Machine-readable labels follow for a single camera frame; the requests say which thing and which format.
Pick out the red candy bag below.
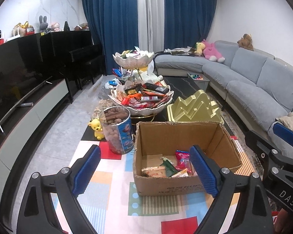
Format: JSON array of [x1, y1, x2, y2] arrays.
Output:
[[175, 150, 192, 173]]

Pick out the green cracker snack bag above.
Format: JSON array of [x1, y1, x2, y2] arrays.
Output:
[[161, 157, 178, 177]]

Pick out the orange biscuit snack bag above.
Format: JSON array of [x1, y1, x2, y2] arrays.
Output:
[[141, 166, 167, 178]]

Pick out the clear cheese snack packet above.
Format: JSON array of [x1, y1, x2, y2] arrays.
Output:
[[171, 168, 188, 177]]

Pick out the person's right hand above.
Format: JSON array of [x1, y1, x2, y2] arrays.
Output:
[[274, 209, 292, 234]]

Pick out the grey sectional sofa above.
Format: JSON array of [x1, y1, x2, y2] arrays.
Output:
[[153, 40, 293, 161]]

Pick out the colourful play mat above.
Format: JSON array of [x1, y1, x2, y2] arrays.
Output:
[[49, 136, 257, 234]]

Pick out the gold mountain-shaped tray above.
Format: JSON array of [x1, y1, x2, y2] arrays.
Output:
[[167, 90, 224, 124]]

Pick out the brown teddy bear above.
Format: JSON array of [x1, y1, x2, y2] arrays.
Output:
[[237, 33, 254, 51]]

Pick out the grey toy storage bin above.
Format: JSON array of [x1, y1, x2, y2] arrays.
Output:
[[187, 72, 210, 91]]

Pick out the yellow bear toy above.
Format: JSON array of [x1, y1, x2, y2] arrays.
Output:
[[88, 118, 105, 141]]

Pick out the brown cardboard box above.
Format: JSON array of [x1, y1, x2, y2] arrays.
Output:
[[133, 121, 242, 196]]

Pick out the pink plush toy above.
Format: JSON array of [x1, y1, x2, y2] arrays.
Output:
[[202, 39, 225, 63]]

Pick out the clear jar of nuts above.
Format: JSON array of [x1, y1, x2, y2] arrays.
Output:
[[99, 106, 134, 155]]

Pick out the yellow plush toy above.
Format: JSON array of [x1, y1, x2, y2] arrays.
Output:
[[194, 42, 206, 57]]

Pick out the bag of nuts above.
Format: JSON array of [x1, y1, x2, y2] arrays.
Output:
[[90, 99, 115, 121]]

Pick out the tiered white snack bowl stand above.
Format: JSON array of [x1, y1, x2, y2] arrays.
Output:
[[106, 47, 174, 117]]

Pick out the grey rabbit plush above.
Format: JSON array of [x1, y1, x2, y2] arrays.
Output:
[[39, 15, 48, 32]]

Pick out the blue curtains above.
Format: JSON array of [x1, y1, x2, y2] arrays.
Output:
[[81, 0, 217, 74]]

